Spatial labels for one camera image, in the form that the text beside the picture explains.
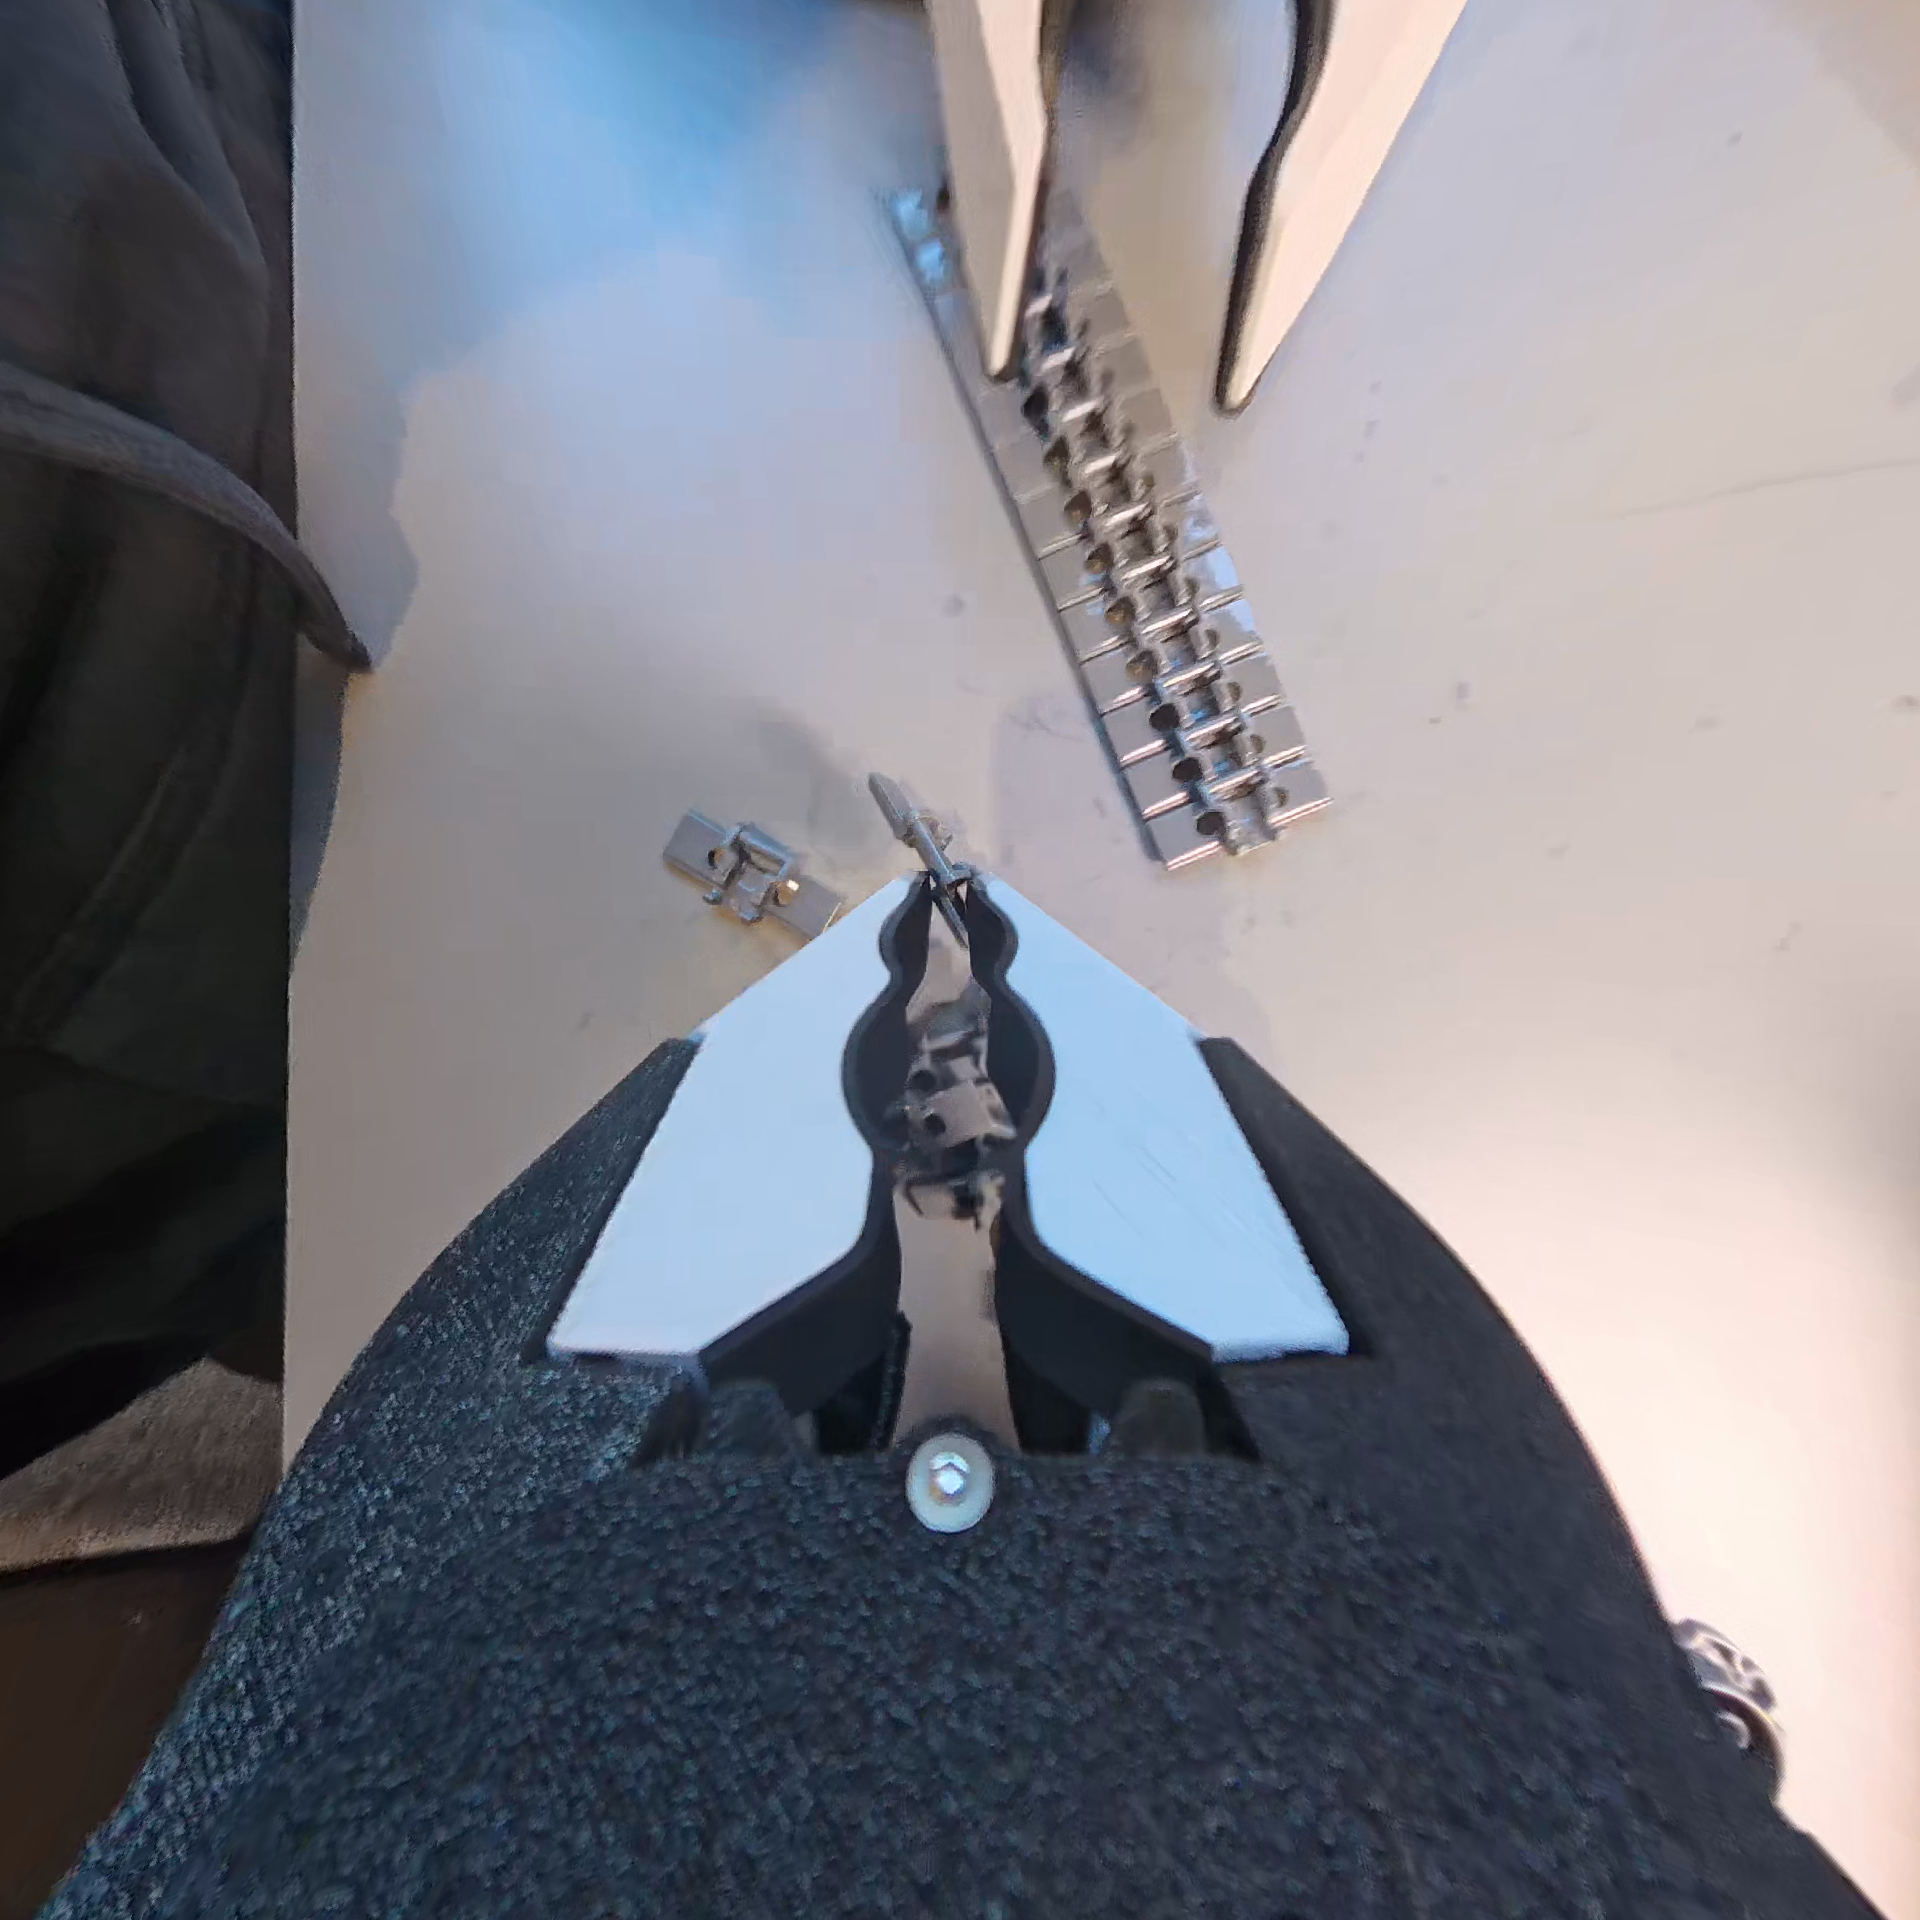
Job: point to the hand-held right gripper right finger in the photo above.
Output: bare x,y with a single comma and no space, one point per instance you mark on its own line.
1172,1185

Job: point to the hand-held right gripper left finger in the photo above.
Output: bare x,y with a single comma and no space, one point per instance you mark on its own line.
720,1185

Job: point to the pile of grey track pieces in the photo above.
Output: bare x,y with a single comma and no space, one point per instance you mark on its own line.
944,1102

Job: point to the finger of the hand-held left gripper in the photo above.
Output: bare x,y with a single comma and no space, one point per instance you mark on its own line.
990,150
1349,150

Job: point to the black yellow toy brick vehicle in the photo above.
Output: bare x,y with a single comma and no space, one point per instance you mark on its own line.
1725,1681

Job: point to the light grey desk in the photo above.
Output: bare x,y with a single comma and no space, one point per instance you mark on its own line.
1576,751

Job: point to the grey track link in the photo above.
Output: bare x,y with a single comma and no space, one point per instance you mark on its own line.
908,826

